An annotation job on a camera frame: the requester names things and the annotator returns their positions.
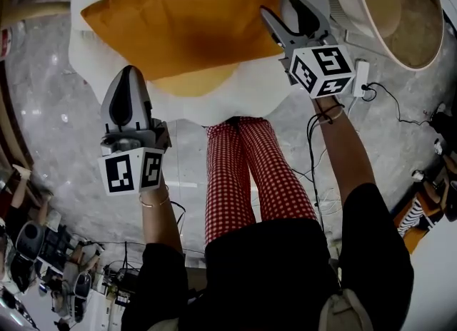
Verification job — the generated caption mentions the person's right forearm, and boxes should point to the person's right forearm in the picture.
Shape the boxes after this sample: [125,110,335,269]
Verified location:
[312,96,378,198]

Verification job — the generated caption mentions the orange pillow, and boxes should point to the orange pillow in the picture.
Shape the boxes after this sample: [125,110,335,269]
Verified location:
[80,0,286,81]

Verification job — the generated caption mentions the beige shoulder strap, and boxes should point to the beige shoulder strap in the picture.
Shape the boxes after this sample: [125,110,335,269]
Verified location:
[317,288,374,331]

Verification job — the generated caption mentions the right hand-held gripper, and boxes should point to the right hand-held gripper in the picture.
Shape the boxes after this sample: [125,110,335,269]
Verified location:
[260,0,357,100]

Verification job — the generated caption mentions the orange striped bag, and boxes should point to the orange striped bag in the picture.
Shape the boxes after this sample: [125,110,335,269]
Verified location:
[394,197,443,255]

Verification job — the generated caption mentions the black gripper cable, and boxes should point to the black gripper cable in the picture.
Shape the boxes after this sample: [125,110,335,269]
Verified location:
[171,199,187,252]
[306,103,346,230]

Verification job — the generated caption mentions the white power strip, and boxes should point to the white power strip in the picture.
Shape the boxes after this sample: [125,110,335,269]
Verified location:
[351,58,371,98]

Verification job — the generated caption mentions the person's left forearm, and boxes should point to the person's left forearm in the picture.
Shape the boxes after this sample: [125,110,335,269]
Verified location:
[139,175,184,254]

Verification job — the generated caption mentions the white egg-shaped seat cushion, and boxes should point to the white egg-shaped seat cushion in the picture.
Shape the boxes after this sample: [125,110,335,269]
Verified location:
[67,0,331,127]

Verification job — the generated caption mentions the round wooden basket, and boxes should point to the round wooden basket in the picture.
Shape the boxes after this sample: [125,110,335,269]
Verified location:
[330,0,445,72]

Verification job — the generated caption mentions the person's red checked trousers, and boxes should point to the person's red checked trousers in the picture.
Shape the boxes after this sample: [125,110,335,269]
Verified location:
[205,116,318,247]

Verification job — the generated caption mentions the thin gold bracelet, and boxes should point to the thin gold bracelet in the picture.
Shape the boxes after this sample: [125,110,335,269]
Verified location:
[138,186,171,208]

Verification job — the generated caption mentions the person's black shirt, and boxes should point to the person's black shirt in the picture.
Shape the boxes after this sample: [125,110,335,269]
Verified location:
[121,182,415,331]

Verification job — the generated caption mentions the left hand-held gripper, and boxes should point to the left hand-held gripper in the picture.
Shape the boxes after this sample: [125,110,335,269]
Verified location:
[97,65,173,196]

